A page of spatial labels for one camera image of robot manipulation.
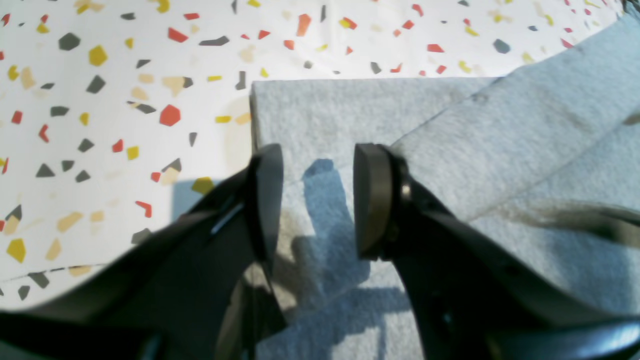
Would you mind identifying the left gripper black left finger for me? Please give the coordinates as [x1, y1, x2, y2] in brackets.
[1, 144, 287, 360]

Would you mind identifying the grey T-shirt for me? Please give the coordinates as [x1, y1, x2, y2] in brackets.
[250, 6, 640, 360]

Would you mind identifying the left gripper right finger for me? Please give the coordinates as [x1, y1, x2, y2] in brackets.
[353, 143, 640, 360]

